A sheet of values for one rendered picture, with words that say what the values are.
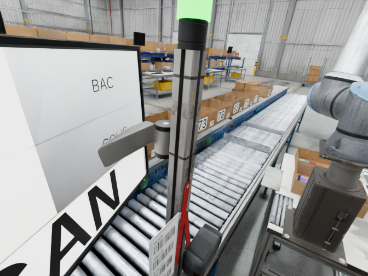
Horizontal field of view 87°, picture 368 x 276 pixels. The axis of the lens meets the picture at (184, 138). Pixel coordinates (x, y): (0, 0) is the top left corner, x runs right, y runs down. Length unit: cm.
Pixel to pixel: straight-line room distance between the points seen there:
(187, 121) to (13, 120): 22
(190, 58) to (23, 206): 27
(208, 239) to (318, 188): 59
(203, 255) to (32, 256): 38
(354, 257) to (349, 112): 68
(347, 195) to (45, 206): 100
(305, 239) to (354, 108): 64
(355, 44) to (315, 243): 89
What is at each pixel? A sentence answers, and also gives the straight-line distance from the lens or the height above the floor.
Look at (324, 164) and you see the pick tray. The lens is 204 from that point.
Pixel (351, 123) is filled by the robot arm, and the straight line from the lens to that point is 95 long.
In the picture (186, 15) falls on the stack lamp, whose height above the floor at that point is 159.
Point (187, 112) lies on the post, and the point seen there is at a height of 146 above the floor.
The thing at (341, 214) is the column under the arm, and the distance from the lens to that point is 110.
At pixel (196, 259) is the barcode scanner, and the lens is 57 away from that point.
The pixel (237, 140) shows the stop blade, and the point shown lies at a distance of 199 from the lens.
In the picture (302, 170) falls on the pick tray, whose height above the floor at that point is 79.
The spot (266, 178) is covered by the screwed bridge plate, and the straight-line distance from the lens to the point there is 155.
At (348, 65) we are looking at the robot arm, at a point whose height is 154.
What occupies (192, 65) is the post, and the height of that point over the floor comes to 153.
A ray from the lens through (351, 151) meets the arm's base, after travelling 96.
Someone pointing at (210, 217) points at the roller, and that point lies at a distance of 113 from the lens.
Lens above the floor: 155
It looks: 25 degrees down
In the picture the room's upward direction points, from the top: 5 degrees clockwise
